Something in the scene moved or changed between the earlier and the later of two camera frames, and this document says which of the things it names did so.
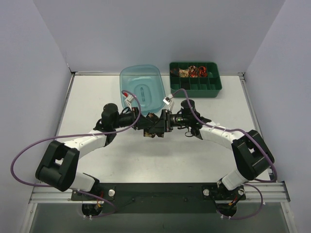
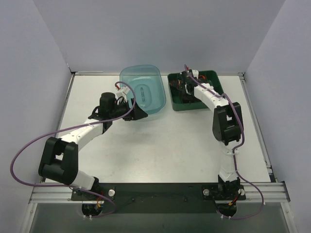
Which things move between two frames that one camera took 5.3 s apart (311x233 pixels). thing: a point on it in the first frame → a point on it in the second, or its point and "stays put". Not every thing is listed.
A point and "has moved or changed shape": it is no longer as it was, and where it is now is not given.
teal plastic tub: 146,81 stays put
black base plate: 158,198 stays put
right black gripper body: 165,120 → 183,91
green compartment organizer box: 200,79 has moved or changed shape
